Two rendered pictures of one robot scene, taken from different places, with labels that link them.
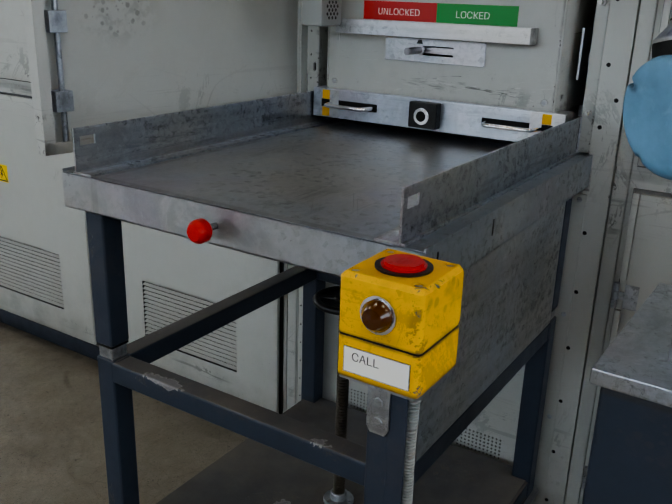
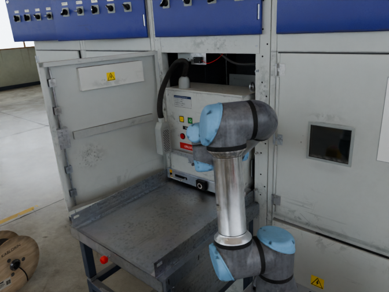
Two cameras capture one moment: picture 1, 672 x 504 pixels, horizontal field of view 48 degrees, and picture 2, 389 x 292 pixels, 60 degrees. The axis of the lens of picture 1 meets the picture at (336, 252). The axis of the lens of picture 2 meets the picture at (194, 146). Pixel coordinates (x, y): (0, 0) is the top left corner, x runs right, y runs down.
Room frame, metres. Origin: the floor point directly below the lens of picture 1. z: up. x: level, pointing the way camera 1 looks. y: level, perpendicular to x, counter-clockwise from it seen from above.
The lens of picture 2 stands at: (-0.13, -0.39, 1.70)
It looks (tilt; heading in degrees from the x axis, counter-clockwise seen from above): 20 degrees down; 9
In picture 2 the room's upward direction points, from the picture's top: 3 degrees counter-clockwise
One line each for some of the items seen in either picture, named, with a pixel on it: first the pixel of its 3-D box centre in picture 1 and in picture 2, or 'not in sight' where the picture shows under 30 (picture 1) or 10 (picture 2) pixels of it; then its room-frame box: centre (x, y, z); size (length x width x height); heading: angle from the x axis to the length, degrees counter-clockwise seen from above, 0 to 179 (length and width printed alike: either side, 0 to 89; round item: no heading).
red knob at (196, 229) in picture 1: (204, 229); (105, 258); (0.95, 0.17, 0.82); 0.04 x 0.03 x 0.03; 148
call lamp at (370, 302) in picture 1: (374, 317); not in sight; (0.57, -0.03, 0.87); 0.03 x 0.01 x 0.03; 58
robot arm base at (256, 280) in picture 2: not in sight; (274, 280); (0.79, -0.49, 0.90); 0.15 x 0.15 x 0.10
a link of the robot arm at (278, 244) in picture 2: not in sight; (273, 250); (0.79, -0.48, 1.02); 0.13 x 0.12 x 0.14; 111
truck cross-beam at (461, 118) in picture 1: (432, 113); (205, 182); (1.51, -0.18, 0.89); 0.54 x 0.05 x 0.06; 57
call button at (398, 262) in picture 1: (403, 269); not in sight; (0.61, -0.06, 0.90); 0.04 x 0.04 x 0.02
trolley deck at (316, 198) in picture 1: (350, 178); (167, 219); (1.26, -0.02, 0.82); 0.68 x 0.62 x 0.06; 148
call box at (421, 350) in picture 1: (400, 320); not in sight; (0.61, -0.06, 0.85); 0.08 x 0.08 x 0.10; 58
